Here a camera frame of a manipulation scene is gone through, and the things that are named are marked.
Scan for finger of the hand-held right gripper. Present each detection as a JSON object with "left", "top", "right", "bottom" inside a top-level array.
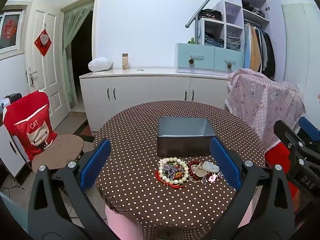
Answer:
[
  {"left": 299, "top": 117, "right": 320, "bottom": 153},
  {"left": 274, "top": 119, "right": 320, "bottom": 178}
]

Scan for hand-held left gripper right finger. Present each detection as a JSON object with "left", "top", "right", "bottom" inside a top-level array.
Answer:
[{"left": 209, "top": 137, "right": 297, "bottom": 240}]

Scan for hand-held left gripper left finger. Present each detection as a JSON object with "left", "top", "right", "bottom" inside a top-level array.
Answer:
[{"left": 27, "top": 138, "right": 118, "bottom": 240}]

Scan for jade pendant necklace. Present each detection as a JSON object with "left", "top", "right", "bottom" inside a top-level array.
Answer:
[{"left": 201, "top": 161, "right": 220, "bottom": 173}]

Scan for dark red bead bracelet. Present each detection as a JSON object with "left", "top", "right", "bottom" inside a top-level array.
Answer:
[{"left": 187, "top": 160, "right": 208, "bottom": 180}]

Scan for grey metal tin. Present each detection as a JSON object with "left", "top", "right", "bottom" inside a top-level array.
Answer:
[{"left": 157, "top": 116, "right": 216, "bottom": 157}]

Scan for multicolour bead bracelet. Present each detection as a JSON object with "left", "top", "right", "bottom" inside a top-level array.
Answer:
[{"left": 164, "top": 164, "right": 185, "bottom": 179}]

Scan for red string bracelet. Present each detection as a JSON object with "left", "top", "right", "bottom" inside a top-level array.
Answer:
[{"left": 155, "top": 169, "right": 187, "bottom": 188}]

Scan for white bead bracelet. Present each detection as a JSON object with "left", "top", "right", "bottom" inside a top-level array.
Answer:
[{"left": 158, "top": 157, "right": 190, "bottom": 183}]

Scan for red cloth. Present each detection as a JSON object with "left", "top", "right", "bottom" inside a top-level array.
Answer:
[{"left": 264, "top": 141, "right": 303, "bottom": 205}]

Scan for brown round chair seat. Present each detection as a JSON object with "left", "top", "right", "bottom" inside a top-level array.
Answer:
[{"left": 32, "top": 134, "right": 84, "bottom": 173}]

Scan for pink checked cartoon cloth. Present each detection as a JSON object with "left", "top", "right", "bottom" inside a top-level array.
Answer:
[{"left": 224, "top": 68, "right": 307, "bottom": 153}]

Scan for brown polka-dot tablecloth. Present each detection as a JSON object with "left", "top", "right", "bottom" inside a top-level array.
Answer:
[{"left": 92, "top": 100, "right": 266, "bottom": 240}]

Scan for long white sideboard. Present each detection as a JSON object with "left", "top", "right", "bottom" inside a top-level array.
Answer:
[{"left": 79, "top": 67, "right": 232, "bottom": 135}]

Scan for small white cabinet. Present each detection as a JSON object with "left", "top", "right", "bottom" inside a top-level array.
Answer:
[{"left": 0, "top": 124, "right": 28, "bottom": 178}]

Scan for row of hanging clothes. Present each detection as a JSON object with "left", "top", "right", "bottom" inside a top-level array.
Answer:
[{"left": 244, "top": 22, "right": 275, "bottom": 79}]

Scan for white panel door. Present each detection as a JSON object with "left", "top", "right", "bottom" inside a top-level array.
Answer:
[{"left": 25, "top": 4, "right": 69, "bottom": 128}]

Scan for white bag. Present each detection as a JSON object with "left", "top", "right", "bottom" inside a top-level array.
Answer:
[{"left": 88, "top": 57, "right": 113, "bottom": 72}]

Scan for pale blue drawer unit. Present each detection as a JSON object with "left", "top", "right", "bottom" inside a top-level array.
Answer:
[{"left": 176, "top": 42, "right": 245, "bottom": 75}]

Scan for black and white device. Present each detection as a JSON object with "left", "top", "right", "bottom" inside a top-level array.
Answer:
[{"left": 5, "top": 93, "right": 22, "bottom": 105}]

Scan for grey folded clothes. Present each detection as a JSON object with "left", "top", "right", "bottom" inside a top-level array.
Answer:
[{"left": 226, "top": 35, "right": 241, "bottom": 50}]

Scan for green door curtain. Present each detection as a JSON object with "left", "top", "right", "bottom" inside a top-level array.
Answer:
[{"left": 61, "top": 0, "right": 95, "bottom": 108}]

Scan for stack of folded jeans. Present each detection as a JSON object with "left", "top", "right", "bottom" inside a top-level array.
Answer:
[{"left": 204, "top": 32, "right": 225, "bottom": 47}]

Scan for red diamond door decoration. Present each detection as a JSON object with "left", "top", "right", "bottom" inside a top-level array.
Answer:
[{"left": 34, "top": 29, "right": 53, "bottom": 57}]

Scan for white shelving unit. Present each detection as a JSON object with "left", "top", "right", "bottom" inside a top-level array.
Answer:
[{"left": 194, "top": 0, "right": 270, "bottom": 52}]

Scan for white framed window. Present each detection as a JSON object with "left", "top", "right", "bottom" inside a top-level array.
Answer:
[{"left": 0, "top": 5, "right": 27, "bottom": 60}]

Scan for dark striped folded clothes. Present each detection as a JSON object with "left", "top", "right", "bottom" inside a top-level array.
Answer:
[{"left": 200, "top": 9, "right": 222, "bottom": 20}]

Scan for grey metal handrail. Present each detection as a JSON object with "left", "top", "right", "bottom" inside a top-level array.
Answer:
[{"left": 185, "top": 0, "right": 230, "bottom": 44}]

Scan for red window decoration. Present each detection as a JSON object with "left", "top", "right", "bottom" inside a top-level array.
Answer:
[{"left": 1, "top": 14, "right": 20, "bottom": 45}]

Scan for silver door handle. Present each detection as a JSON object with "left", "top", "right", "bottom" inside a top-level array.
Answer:
[{"left": 26, "top": 67, "right": 37, "bottom": 85}]

